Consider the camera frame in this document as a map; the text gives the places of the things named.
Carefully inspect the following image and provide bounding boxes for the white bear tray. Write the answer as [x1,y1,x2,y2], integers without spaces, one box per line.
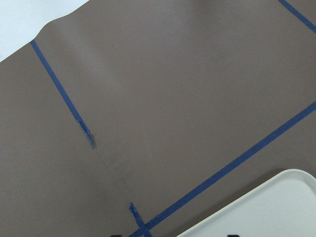
[180,169,316,237]

